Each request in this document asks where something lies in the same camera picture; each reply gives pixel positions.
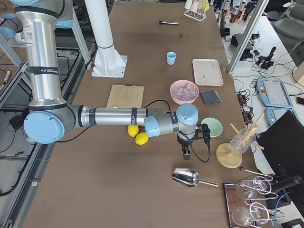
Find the pink bowl of ice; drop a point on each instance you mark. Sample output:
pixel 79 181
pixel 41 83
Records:
pixel 184 92

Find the clear glass mug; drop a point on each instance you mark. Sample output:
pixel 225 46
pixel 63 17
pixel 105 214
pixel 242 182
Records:
pixel 241 142

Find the green ceramic bowl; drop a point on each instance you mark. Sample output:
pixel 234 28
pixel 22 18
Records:
pixel 214 125

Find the wine glass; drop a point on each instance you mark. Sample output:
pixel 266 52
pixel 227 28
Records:
pixel 248 189
pixel 252 216

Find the cream rabbit tray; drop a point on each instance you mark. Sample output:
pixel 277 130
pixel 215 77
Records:
pixel 207 72

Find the grey folded cloth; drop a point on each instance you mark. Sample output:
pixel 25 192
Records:
pixel 210 97

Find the steel ice scoop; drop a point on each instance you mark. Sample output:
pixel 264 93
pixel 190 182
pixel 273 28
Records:
pixel 189 177

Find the wooden cup tree stand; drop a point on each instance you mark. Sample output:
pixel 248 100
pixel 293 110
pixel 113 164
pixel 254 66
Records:
pixel 226 156

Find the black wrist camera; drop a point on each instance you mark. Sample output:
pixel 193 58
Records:
pixel 203 132

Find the steel muddler with black tip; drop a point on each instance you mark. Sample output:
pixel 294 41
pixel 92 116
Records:
pixel 168 22

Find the bamboo cutting board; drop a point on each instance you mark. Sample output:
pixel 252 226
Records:
pixel 125 96

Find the light blue plastic cup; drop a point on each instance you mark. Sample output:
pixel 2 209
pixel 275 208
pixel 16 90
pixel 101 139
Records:
pixel 171 57

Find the aluminium frame post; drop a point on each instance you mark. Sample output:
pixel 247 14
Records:
pixel 260 7

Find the blue teach pendant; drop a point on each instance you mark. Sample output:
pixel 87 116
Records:
pixel 274 113
pixel 273 93

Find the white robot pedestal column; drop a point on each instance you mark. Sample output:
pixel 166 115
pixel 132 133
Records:
pixel 108 62

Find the white cup rack with cups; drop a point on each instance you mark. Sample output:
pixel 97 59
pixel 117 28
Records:
pixel 196 9

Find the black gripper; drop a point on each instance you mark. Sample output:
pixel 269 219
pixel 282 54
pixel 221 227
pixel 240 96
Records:
pixel 183 140

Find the yellow lemon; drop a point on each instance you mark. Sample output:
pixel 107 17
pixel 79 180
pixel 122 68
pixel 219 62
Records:
pixel 141 138
pixel 133 130

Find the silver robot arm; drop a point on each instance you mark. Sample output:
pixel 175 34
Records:
pixel 50 117

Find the dark wooden glass tray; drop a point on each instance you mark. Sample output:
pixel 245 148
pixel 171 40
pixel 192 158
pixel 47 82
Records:
pixel 233 201

